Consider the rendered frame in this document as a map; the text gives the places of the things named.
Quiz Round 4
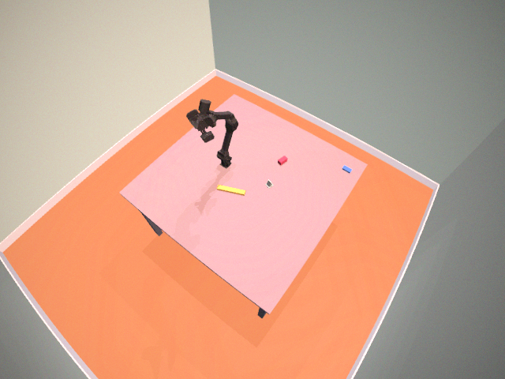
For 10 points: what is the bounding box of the small red cube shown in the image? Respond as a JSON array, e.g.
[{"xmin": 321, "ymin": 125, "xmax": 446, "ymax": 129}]
[{"xmin": 278, "ymin": 156, "xmax": 288, "ymax": 166}]

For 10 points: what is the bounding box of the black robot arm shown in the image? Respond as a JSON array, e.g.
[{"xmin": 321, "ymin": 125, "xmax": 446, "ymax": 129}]
[{"xmin": 198, "ymin": 99, "xmax": 238, "ymax": 168}]

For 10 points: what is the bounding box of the orange bar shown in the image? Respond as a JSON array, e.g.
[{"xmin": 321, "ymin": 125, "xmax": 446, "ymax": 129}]
[{"xmin": 216, "ymin": 185, "xmax": 245, "ymax": 196}]

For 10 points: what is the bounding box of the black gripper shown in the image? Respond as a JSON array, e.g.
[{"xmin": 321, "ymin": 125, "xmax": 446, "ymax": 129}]
[{"xmin": 186, "ymin": 109, "xmax": 215, "ymax": 144}]

